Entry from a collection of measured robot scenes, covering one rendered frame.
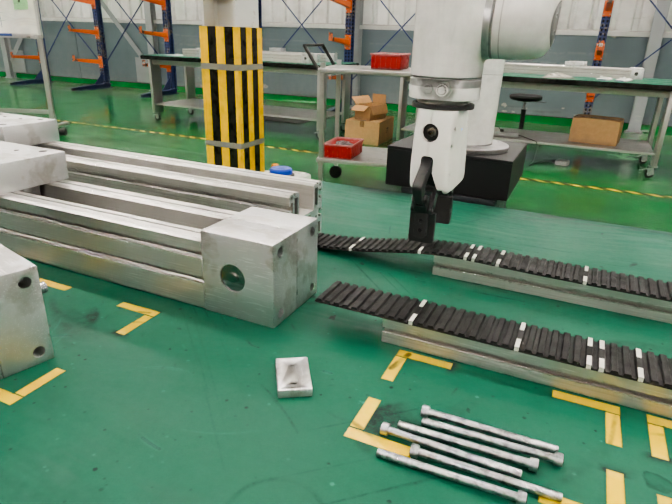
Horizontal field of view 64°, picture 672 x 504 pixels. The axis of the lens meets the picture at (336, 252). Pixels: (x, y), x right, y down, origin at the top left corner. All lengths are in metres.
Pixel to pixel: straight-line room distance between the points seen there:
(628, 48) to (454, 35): 7.58
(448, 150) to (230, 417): 0.38
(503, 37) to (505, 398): 0.37
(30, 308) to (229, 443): 0.22
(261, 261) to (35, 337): 0.22
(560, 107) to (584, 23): 1.07
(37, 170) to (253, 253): 0.39
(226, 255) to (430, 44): 0.32
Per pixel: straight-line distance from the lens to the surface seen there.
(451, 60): 0.64
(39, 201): 0.77
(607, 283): 0.70
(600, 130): 5.47
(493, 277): 0.71
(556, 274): 0.69
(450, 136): 0.64
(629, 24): 8.21
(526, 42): 0.64
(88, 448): 0.46
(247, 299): 0.58
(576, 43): 8.20
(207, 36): 4.08
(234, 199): 0.80
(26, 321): 0.55
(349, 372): 0.51
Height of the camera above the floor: 1.07
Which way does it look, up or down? 22 degrees down
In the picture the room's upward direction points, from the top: 2 degrees clockwise
